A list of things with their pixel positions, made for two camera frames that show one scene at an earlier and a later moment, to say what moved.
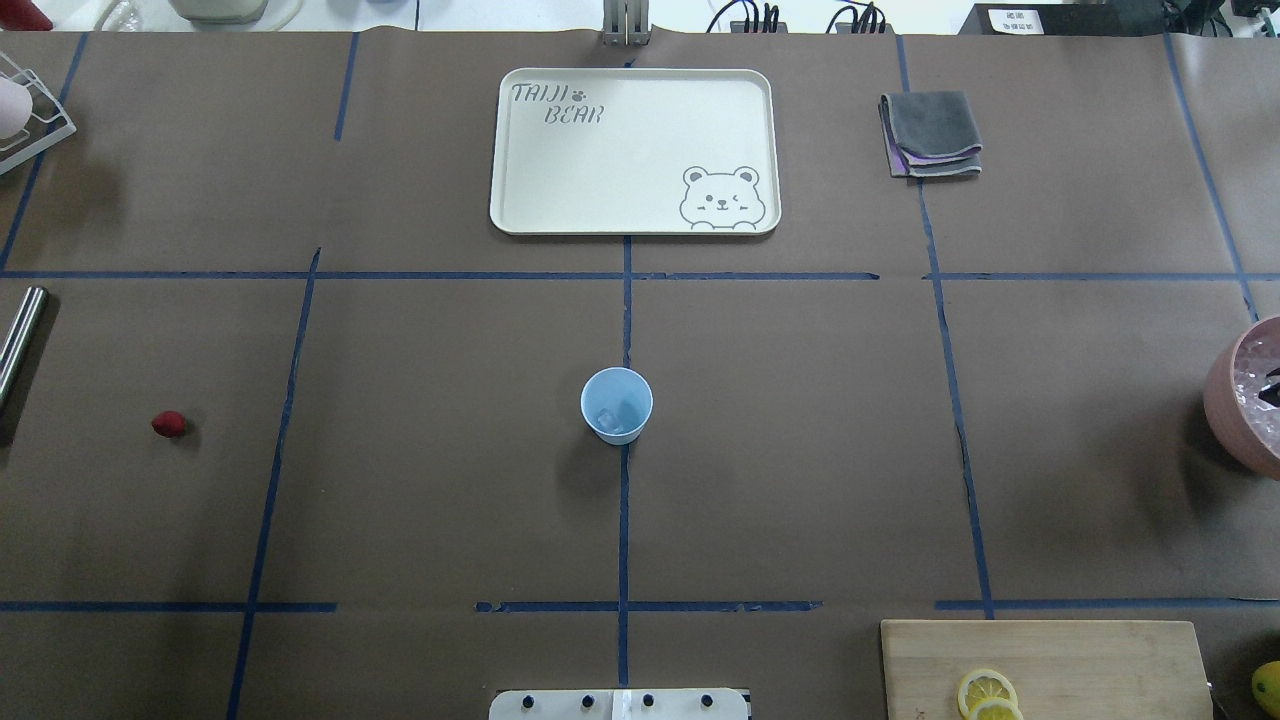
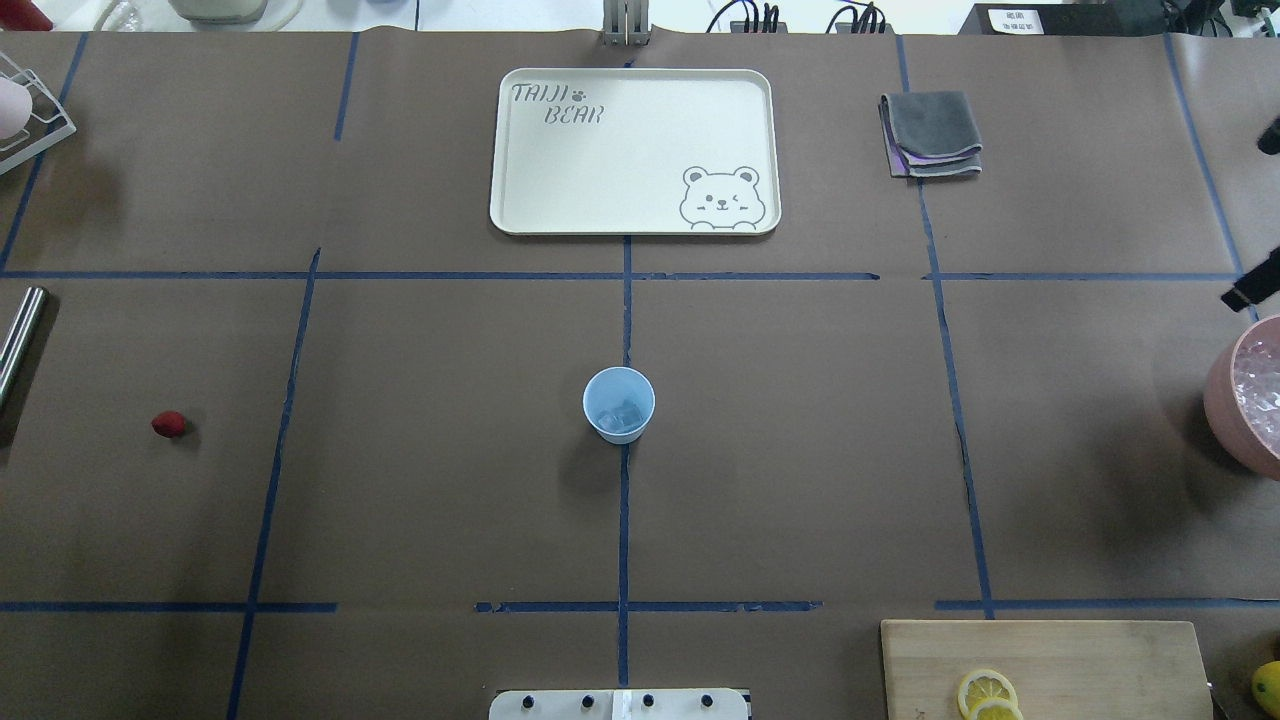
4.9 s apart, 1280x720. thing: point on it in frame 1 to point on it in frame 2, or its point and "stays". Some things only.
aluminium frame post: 626,22 stays
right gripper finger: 1269,393 to 1255,285
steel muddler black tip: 17,344 stays
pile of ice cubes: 1257,358 stays
